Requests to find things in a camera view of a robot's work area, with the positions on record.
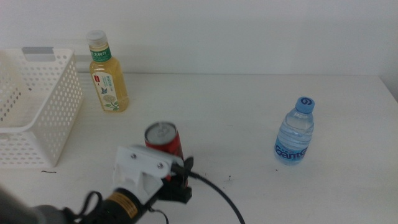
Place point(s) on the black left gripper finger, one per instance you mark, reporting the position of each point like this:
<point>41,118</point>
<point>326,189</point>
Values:
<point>188,161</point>

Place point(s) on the white perforated plastic basket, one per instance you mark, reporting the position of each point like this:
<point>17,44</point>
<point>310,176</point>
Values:
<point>62,102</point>

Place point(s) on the clear water bottle blue cap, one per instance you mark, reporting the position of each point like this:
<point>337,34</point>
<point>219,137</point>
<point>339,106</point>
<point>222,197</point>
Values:
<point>293,137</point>

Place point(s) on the yellow tea bottle green label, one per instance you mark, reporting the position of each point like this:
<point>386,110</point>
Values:
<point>109,81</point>

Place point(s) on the red cola can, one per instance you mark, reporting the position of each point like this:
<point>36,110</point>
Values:
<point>168,144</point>

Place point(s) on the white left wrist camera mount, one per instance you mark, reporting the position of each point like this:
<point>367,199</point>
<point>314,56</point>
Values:
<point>140,168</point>

